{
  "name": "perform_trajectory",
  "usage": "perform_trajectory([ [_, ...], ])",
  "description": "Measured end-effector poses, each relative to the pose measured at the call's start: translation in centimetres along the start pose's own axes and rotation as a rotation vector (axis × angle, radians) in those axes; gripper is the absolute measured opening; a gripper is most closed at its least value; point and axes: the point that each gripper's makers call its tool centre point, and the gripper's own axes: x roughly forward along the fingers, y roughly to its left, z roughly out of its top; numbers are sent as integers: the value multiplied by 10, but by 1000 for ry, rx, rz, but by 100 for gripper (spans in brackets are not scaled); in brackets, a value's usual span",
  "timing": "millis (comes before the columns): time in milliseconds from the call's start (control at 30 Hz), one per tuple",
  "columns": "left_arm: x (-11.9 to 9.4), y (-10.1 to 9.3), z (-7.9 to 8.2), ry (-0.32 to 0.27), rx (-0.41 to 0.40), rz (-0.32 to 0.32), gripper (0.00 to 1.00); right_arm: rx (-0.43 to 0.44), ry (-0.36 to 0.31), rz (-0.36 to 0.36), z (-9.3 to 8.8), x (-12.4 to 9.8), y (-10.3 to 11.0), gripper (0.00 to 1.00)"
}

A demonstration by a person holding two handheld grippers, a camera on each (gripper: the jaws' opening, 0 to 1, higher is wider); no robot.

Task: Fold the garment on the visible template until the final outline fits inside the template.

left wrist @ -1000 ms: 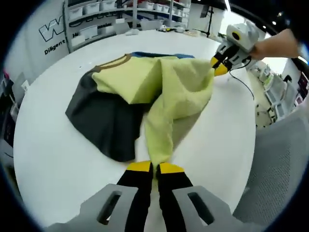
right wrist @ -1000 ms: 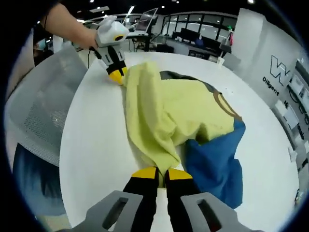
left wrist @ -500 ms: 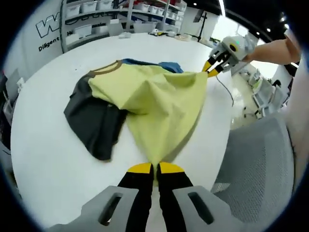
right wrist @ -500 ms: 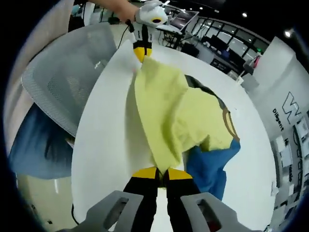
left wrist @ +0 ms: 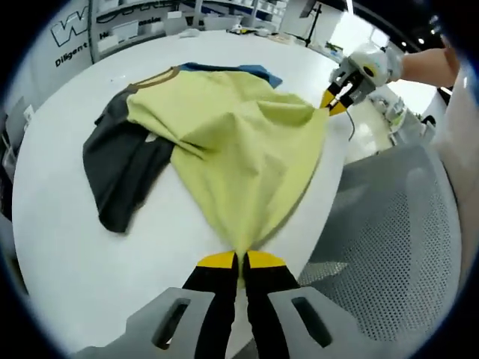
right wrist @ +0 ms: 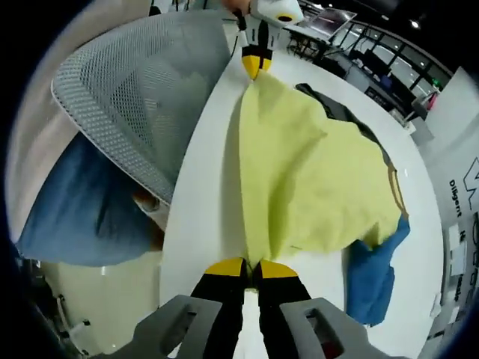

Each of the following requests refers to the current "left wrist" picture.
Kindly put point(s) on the black monitor stand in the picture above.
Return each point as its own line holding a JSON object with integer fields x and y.
{"x": 313, "y": 26}

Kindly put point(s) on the yellow-green colour-block garment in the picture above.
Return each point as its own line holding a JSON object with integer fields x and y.
{"x": 232, "y": 157}

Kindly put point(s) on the beige flat object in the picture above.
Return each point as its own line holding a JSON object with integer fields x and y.
{"x": 282, "y": 38}

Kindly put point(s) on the white utility cart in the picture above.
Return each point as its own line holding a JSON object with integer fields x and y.
{"x": 408, "y": 116}

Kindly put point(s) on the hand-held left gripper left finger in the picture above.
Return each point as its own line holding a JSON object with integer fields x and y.
{"x": 209, "y": 299}

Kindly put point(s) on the yellow and white tool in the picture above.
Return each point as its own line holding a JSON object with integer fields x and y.
{"x": 239, "y": 30}

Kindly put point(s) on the ceiling spot lights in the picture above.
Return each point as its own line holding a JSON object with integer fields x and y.
{"x": 421, "y": 40}

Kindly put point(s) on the shelving rack with white bins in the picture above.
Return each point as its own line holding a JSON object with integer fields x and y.
{"x": 119, "y": 30}

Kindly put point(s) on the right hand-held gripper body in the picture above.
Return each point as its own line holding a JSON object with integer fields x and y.
{"x": 368, "y": 69}

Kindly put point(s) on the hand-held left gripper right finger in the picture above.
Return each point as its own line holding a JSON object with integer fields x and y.
{"x": 273, "y": 299}

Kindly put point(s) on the white plastic bag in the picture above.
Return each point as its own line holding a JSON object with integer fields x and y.
{"x": 189, "y": 33}

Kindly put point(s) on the grey mesh chair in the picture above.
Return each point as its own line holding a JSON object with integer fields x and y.
{"x": 393, "y": 243}

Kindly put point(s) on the grey upright panel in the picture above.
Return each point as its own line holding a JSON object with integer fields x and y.
{"x": 16, "y": 119}

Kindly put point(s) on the small white box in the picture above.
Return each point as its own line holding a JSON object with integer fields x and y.
{"x": 28, "y": 112}

